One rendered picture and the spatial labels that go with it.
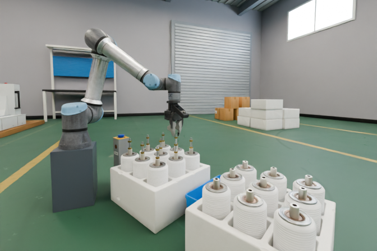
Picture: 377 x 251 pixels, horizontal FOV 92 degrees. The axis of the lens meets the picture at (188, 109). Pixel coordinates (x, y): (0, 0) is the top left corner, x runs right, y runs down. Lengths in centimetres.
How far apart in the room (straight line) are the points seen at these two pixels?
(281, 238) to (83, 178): 90
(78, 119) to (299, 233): 100
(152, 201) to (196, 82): 575
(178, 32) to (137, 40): 133
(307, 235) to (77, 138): 99
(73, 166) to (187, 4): 650
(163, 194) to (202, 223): 25
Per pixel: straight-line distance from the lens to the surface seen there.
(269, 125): 352
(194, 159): 101
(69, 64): 605
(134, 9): 657
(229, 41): 730
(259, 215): 62
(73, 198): 117
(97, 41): 107
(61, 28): 642
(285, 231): 59
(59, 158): 111
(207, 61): 668
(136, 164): 95
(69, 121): 110
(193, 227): 72
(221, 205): 67
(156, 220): 89
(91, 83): 121
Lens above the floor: 56
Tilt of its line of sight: 4 degrees down
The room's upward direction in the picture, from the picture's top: straight up
